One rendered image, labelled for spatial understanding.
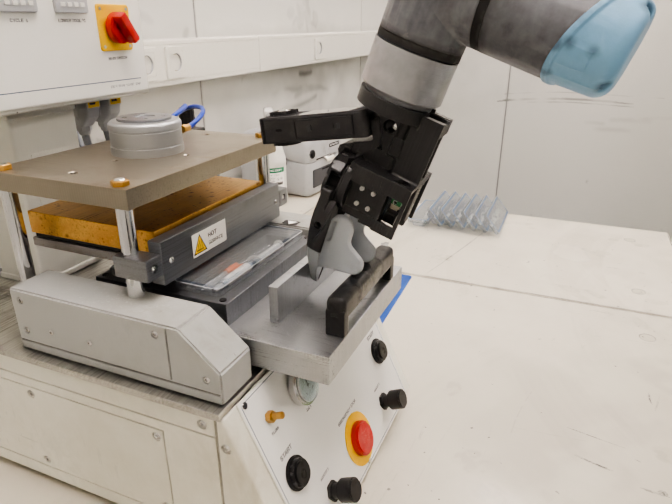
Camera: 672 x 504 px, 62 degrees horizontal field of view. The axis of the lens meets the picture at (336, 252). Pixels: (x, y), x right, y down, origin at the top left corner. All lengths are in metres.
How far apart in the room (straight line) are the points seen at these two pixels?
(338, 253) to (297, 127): 0.13
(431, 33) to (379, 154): 0.12
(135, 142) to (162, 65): 0.75
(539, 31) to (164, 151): 0.39
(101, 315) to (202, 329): 0.10
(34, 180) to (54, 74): 0.19
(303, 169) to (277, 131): 0.99
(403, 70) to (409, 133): 0.06
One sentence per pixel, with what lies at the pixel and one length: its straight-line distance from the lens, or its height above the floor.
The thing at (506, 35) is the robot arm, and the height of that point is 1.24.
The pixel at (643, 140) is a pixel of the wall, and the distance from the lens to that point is 2.97.
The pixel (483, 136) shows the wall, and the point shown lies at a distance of 2.99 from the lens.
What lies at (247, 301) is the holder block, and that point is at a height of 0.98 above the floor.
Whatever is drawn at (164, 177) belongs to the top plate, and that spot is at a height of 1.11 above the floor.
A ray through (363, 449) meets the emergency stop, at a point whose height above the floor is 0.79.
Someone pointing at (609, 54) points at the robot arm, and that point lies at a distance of 0.44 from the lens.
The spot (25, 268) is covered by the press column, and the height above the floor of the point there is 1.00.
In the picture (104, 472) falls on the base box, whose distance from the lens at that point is 0.69.
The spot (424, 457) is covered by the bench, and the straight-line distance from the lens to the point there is 0.74.
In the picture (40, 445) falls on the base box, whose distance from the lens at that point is 0.74.
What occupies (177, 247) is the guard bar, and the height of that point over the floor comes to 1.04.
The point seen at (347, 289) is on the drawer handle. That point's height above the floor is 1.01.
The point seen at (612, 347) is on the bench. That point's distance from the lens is 1.04.
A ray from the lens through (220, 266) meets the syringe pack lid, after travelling 0.61.
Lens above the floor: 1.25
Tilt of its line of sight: 22 degrees down
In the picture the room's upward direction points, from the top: straight up
